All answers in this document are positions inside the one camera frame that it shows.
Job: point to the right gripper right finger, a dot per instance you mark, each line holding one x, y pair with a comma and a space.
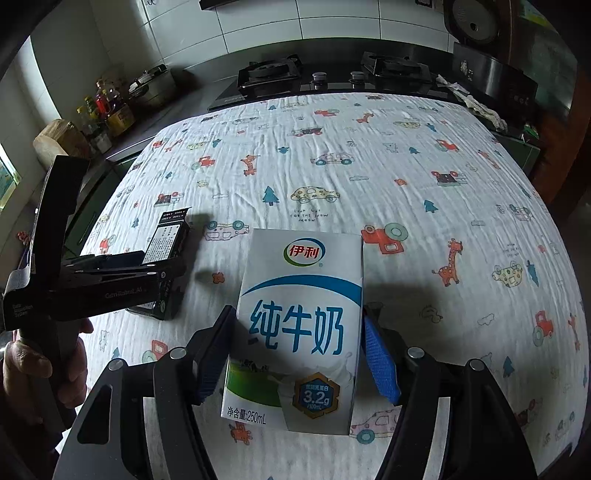
380, 361

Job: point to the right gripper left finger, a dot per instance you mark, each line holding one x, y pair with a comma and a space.
212, 353

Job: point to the white milk carton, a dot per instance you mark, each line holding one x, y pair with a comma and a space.
295, 353

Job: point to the person's left hand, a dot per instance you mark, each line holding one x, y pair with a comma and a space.
21, 364

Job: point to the printed white tablecloth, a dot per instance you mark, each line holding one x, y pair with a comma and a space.
458, 246

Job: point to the round wooden chopping block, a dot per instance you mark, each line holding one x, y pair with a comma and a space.
60, 137

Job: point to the steel pressure cooker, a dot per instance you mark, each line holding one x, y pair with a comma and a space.
153, 88

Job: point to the gas stove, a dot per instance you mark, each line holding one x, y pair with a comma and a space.
375, 74

